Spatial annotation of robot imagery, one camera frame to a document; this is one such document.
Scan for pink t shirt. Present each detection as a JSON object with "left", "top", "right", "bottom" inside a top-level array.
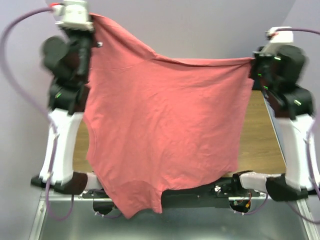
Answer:
[{"left": 84, "top": 14, "right": 253, "bottom": 218}]

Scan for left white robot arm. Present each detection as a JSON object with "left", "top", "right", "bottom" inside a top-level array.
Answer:
[{"left": 30, "top": 30, "right": 97, "bottom": 195}]

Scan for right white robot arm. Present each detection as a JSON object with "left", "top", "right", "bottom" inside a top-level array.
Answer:
[{"left": 230, "top": 45, "right": 320, "bottom": 202}]

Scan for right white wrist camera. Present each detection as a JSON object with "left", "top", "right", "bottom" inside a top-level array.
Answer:
[{"left": 260, "top": 26, "right": 294, "bottom": 55}]

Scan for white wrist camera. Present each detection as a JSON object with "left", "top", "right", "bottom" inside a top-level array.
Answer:
[
  {"left": 49, "top": 0, "right": 94, "bottom": 32},
  {"left": 260, "top": 26, "right": 294, "bottom": 55}
]

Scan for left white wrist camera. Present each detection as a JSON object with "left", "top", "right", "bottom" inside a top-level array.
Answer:
[{"left": 49, "top": 0, "right": 94, "bottom": 32}]

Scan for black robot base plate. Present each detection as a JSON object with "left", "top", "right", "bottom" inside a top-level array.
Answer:
[{"left": 82, "top": 179, "right": 267, "bottom": 215}]

